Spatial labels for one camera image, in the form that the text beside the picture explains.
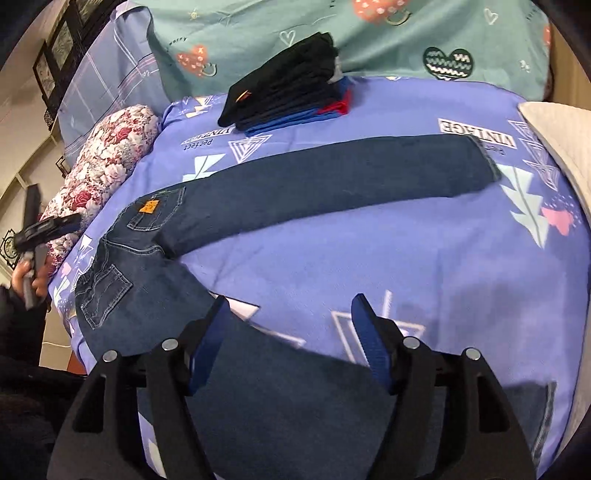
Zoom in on grey-blue plaid sheet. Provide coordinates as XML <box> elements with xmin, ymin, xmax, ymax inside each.
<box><xmin>55</xmin><ymin>0</ymin><xmax>171</xmax><ymax>160</ymax></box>

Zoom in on dark blue jeans pants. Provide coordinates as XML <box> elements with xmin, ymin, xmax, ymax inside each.
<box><xmin>74</xmin><ymin>134</ymin><xmax>559</xmax><ymax>480</ymax></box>

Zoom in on floral bolster pillow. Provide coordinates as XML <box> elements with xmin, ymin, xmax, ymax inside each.
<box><xmin>39</xmin><ymin>105</ymin><xmax>162</xmax><ymax>269</ymax></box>

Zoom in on white textured pillow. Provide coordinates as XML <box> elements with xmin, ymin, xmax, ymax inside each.
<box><xmin>517</xmin><ymin>102</ymin><xmax>591</xmax><ymax>224</ymax></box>

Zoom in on folded red garment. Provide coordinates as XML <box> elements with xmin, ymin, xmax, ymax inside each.
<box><xmin>318</xmin><ymin>90</ymin><xmax>353</xmax><ymax>116</ymax></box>

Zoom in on folded blue pants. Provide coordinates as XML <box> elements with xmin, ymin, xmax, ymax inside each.
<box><xmin>238</xmin><ymin>76</ymin><xmax>352</xmax><ymax>137</ymax></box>

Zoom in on purple printed bedsheet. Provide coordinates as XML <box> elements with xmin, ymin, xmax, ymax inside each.
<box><xmin>46</xmin><ymin>76</ymin><xmax>591</xmax><ymax>480</ymax></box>

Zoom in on folded black pants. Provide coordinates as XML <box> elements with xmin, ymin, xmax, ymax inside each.
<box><xmin>218</xmin><ymin>32</ymin><xmax>345</xmax><ymax>131</ymax></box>

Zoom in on wooden bed headboard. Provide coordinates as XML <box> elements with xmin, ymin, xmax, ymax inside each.
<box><xmin>540</xmin><ymin>18</ymin><xmax>591</xmax><ymax>114</ymax></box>

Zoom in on teal heart print sheet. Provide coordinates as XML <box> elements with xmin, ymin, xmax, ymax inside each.
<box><xmin>145</xmin><ymin>0</ymin><xmax>552</xmax><ymax>102</ymax></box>

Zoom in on person's dark clothing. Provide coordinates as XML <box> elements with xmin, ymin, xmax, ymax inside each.
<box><xmin>0</xmin><ymin>286</ymin><xmax>93</xmax><ymax>480</ymax></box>

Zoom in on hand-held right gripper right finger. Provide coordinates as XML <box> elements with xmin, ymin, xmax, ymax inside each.
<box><xmin>350</xmin><ymin>294</ymin><xmax>537</xmax><ymax>480</ymax></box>

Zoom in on person's left hand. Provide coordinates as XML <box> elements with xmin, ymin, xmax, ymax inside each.
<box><xmin>11</xmin><ymin>261</ymin><xmax>51</xmax><ymax>302</ymax></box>

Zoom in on black framed wall picture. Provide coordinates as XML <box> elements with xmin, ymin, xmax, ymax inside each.
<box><xmin>31</xmin><ymin>50</ymin><xmax>58</xmax><ymax>109</ymax></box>
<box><xmin>45</xmin><ymin>16</ymin><xmax>78</xmax><ymax>63</ymax></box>

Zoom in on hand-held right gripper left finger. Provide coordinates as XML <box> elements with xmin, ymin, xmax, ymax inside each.
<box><xmin>46</xmin><ymin>295</ymin><xmax>230</xmax><ymax>480</ymax></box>

